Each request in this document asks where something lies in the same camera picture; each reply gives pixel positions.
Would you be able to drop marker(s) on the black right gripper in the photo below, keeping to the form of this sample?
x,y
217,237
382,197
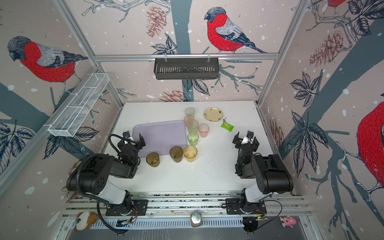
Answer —
x,y
245,144

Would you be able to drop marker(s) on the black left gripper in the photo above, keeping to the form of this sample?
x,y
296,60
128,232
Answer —
x,y
133,143

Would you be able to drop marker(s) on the brown textured glass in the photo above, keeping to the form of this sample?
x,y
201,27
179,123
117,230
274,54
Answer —
x,y
176,154
153,159

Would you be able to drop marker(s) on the amber yellow glass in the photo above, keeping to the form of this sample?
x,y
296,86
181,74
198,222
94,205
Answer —
x,y
190,153

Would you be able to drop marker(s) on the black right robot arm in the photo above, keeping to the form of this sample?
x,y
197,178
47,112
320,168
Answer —
x,y
271,175

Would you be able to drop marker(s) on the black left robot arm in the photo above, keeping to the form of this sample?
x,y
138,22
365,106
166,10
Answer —
x,y
91,177

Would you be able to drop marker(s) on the lilac plastic tray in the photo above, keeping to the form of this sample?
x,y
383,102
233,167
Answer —
x,y
161,137

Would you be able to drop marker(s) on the green snack packet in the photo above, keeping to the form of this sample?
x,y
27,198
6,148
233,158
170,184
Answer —
x,y
225,125

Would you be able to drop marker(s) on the cream small plate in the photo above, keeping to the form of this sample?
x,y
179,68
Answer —
x,y
213,114

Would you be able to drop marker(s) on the pink glass front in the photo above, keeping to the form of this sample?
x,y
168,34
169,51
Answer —
x,y
203,130

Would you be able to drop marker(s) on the pink glass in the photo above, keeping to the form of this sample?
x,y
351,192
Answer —
x,y
203,130
188,118

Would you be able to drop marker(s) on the bright green glass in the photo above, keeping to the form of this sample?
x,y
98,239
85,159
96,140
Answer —
x,y
193,138

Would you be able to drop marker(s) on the pale green large glass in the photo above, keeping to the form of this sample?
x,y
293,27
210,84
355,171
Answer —
x,y
193,126

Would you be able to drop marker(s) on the pink glass behind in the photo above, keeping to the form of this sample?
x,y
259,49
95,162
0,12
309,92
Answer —
x,y
188,118

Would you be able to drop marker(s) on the pale green far glass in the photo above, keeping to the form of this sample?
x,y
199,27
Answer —
x,y
190,112

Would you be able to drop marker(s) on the horizontal aluminium bar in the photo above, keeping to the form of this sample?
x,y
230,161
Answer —
x,y
149,58

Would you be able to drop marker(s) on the silver round object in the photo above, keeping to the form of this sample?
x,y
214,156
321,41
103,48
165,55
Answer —
x,y
196,219

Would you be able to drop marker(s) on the pink plush toy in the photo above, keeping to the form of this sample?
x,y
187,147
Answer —
x,y
288,222

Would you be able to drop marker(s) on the plush guinea pig toy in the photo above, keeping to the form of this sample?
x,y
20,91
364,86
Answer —
x,y
85,220

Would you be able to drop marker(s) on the white wire mesh shelf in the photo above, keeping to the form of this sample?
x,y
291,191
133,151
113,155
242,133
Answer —
x,y
81,102

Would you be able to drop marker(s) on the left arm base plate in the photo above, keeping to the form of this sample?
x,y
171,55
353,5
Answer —
x,y
129,208

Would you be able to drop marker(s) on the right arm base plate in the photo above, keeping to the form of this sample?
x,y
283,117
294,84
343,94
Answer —
x,y
236,206

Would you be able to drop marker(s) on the black hanging wire basket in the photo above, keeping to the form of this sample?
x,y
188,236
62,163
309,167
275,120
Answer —
x,y
186,69

